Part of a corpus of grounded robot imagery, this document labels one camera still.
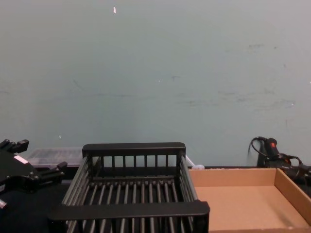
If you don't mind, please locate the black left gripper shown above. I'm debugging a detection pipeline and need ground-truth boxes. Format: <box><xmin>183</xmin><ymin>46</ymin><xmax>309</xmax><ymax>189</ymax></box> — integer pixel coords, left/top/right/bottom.
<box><xmin>0</xmin><ymin>139</ymin><xmax>69</xmax><ymax>195</ymax></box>

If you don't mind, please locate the clear plastic case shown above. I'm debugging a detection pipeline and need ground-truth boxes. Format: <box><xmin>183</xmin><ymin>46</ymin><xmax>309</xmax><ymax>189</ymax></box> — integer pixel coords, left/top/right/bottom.
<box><xmin>25</xmin><ymin>147</ymin><xmax>196</xmax><ymax>169</ymax></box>

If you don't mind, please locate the black rack with steel bars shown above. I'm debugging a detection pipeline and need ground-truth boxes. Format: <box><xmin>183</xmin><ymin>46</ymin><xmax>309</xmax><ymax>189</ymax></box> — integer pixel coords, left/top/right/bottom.
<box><xmin>47</xmin><ymin>142</ymin><xmax>210</xmax><ymax>233</ymax></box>

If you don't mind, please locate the shallow brown cardboard tray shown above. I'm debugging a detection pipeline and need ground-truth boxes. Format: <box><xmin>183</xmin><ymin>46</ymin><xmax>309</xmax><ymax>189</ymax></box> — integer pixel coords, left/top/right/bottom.
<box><xmin>188</xmin><ymin>167</ymin><xmax>311</xmax><ymax>233</ymax></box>

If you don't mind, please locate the black corded tool red switch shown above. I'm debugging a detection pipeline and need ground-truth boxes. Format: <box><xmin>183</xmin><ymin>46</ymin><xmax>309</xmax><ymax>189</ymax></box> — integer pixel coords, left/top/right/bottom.
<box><xmin>248</xmin><ymin>136</ymin><xmax>311</xmax><ymax>182</ymax></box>

